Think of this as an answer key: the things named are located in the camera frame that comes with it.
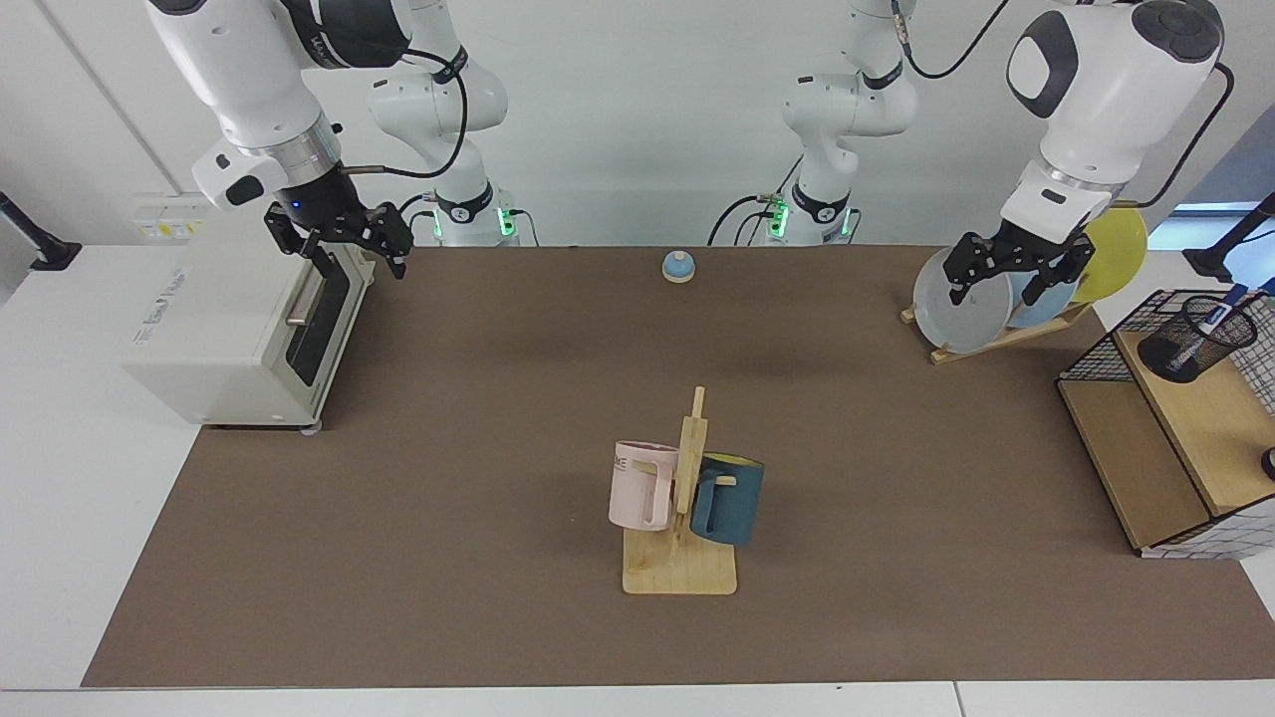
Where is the wooden cup stand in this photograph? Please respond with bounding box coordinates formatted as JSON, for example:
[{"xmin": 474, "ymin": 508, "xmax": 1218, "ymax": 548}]
[{"xmin": 623, "ymin": 386, "xmax": 739, "ymax": 597}]

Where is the white wall socket strip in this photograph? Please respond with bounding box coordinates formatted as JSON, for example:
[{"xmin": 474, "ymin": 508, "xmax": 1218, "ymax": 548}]
[{"xmin": 129, "ymin": 192, "xmax": 218, "ymax": 243}]

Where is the wire basket with wooden floor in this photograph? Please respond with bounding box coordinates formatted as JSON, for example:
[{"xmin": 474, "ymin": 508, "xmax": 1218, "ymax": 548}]
[{"xmin": 1057, "ymin": 289, "xmax": 1275, "ymax": 560}]

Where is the grey plate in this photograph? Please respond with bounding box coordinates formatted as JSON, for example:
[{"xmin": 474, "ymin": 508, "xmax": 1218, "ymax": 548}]
[{"xmin": 913, "ymin": 246, "xmax": 1014, "ymax": 355}]

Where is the blue and white marker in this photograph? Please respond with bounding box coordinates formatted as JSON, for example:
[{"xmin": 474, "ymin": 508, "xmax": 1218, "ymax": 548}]
[{"xmin": 1198, "ymin": 283, "xmax": 1268, "ymax": 332}]

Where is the pale toaster oven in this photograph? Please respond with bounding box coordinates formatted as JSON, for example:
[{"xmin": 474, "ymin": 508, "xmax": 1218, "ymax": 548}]
[{"xmin": 120, "ymin": 204, "xmax": 378, "ymax": 434}]

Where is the black arm base cable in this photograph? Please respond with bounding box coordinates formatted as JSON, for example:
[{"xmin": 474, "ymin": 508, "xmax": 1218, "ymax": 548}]
[
  {"xmin": 707, "ymin": 154, "xmax": 808, "ymax": 247},
  {"xmin": 383, "ymin": 192, "xmax": 439, "ymax": 247}
]

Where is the wooden plate rack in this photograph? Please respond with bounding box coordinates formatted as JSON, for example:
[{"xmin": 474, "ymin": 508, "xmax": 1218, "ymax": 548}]
[{"xmin": 900, "ymin": 302, "xmax": 1092, "ymax": 366}]

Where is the black mesh pen holder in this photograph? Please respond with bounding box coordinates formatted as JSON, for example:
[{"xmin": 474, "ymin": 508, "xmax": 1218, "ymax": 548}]
[{"xmin": 1138, "ymin": 294, "xmax": 1259, "ymax": 384}]

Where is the brown table cloth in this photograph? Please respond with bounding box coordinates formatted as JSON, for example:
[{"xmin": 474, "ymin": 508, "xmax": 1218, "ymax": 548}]
[{"xmin": 82, "ymin": 245, "xmax": 1275, "ymax": 688}]

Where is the black arm gripper cable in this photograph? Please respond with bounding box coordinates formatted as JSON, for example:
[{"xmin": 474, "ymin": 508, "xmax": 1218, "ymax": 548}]
[
  {"xmin": 1136, "ymin": 62, "xmax": 1236, "ymax": 210},
  {"xmin": 339, "ymin": 45, "xmax": 469, "ymax": 180}
]

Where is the teal cup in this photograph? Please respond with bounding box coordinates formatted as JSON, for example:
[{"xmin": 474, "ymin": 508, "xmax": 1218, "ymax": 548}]
[{"xmin": 689, "ymin": 453, "xmax": 766, "ymax": 547}]

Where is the yellow plate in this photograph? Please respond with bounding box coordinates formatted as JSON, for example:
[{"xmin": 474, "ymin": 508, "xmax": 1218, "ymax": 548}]
[{"xmin": 1071, "ymin": 206, "xmax": 1148, "ymax": 305}]

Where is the light blue plate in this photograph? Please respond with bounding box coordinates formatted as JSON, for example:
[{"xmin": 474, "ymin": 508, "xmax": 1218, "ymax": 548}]
[{"xmin": 1006, "ymin": 269, "xmax": 1082, "ymax": 330}]

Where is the pink cup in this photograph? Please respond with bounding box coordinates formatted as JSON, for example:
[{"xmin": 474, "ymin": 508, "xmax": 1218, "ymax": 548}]
[{"xmin": 609, "ymin": 440, "xmax": 680, "ymax": 533}]

